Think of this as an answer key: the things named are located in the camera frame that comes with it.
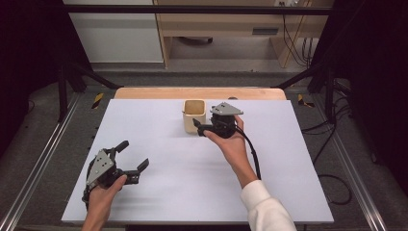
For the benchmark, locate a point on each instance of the wooden desk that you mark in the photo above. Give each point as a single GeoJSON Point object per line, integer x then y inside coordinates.
{"type": "Point", "coordinates": [221, 22]}

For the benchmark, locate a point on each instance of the aluminium floor rail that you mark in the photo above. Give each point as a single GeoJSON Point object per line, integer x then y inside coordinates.
{"type": "Point", "coordinates": [41, 160]}
{"type": "Point", "coordinates": [356, 179]}

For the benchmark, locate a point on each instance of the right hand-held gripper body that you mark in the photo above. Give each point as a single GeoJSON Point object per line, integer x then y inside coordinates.
{"type": "Point", "coordinates": [223, 123]}

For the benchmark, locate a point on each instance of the person's left hand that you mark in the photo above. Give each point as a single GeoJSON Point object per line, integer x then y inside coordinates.
{"type": "Point", "coordinates": [101, 200]}

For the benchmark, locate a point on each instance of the white table mat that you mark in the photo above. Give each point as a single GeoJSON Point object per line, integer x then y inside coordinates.
{"type": "Point", "coordinates": [179, 192]}

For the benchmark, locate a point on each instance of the yellow black floor tape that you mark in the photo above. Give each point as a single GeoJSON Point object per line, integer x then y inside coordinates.
{"type": "Point", "coordinates": [301, 100]}
{"type": "Point", "coordinates": [97, 100]}

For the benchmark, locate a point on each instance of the person's right hand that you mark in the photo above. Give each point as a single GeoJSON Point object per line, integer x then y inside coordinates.
{"type": "Point", "coordinates": [234, 147]}

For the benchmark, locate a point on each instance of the black curtain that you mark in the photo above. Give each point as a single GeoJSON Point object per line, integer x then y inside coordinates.
{"type": "Point", "coordinates": [378, 80]}
{"type": "Point", "coordinates": [29, 64]}

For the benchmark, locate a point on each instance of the square wooden cup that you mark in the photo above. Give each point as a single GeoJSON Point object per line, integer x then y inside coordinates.
{"type": "Point", "coordinates": [191, 123]}

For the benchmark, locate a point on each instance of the black metal stand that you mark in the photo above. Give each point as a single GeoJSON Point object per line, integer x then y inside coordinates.
{"type": "Point", "coordinates": [62, 93]}
{"type": "Point", "coordinates": [328, 93]}

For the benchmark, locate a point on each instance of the white cabinet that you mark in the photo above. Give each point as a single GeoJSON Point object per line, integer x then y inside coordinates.
{"type": "Point", "coordinates": [118, 35]}

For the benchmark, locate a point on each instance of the white sleeve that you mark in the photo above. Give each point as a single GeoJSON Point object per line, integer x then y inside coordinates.
{"type": "Point", "coordinates": [269, 211]}

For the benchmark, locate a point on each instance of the black horizontal frame bar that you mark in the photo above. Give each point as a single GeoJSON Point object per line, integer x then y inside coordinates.
{"type": "Point", "coordinates": [192, 9]}

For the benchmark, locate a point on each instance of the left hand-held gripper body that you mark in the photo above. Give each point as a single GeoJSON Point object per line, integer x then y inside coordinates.
{"type": "Point", "coordinates": [100, 166]}

